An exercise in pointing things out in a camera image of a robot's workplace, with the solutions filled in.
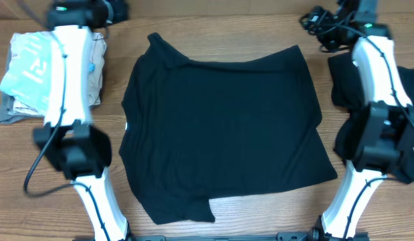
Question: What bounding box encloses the folded beige shirt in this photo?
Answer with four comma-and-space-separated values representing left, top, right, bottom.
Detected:
9, 31, 108, 116

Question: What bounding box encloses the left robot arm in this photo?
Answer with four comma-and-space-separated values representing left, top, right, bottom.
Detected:
33, 1, 131, 240

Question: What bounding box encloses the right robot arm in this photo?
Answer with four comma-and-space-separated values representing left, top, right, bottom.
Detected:
277, 1, 414, 240

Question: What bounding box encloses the folded light blue printed shirt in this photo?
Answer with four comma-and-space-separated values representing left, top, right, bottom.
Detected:
0, 31, 51, 115

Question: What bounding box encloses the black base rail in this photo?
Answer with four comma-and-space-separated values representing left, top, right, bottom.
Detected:
128, 232, 340, 241

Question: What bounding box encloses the black t-shirt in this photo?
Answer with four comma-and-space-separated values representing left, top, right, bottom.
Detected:
119, 33, 337, 224

